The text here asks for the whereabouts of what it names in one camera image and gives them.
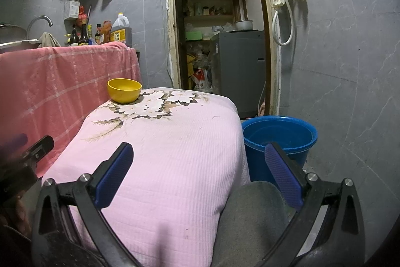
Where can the white utensil holder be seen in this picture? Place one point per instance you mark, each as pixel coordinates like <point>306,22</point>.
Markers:
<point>72,10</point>

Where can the metal cooking pot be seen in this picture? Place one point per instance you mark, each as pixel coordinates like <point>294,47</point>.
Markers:
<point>243,25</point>

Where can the wooden shelf unit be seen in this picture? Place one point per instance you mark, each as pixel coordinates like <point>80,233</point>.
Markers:
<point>207,16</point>

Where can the pink floral blanket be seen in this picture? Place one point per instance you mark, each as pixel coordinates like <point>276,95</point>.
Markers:
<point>172,160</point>

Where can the tall dark glass bottle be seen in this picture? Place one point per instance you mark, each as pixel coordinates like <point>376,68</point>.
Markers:
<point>83,35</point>

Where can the pink checked cloth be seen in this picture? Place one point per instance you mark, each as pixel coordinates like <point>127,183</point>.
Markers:
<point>62,82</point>

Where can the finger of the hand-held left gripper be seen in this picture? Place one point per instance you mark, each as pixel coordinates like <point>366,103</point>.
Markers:
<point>14,145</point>
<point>39,151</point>

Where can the blue plastic bucket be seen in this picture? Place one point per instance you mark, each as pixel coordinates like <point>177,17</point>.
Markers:
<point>259,160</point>

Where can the large cooking oil bottle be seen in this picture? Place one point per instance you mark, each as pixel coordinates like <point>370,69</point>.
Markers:
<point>122,31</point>

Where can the yellow capped bottle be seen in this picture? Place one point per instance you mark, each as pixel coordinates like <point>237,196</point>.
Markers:
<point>90,35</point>

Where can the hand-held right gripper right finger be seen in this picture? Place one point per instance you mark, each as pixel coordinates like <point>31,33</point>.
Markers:
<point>282,174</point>

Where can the dark glass sauce bottle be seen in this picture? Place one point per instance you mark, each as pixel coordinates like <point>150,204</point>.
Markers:
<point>73,38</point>

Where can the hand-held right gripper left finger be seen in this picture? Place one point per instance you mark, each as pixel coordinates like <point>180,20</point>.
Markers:
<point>114,173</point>

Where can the red mesh bag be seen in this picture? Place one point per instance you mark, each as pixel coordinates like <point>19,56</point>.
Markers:
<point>82,15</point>

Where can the grey refrigerator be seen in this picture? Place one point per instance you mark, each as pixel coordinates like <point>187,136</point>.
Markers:
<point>237,73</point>

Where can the metal basin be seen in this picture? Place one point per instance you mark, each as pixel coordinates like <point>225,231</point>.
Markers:
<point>12,32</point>

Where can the grey green rag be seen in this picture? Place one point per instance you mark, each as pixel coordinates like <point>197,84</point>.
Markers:
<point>50,40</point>

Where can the wooden door frame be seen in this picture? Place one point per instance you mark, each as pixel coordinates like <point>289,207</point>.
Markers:
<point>170,20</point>

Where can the green box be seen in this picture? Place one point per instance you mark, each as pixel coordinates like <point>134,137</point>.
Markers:
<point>193,35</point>

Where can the metal faucet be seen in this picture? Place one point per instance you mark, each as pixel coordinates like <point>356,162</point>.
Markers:
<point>39,18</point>

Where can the yellow bowl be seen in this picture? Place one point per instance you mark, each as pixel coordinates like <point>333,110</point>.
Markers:
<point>125,93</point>

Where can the white red printed bag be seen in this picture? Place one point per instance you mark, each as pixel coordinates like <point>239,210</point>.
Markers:
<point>201,82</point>

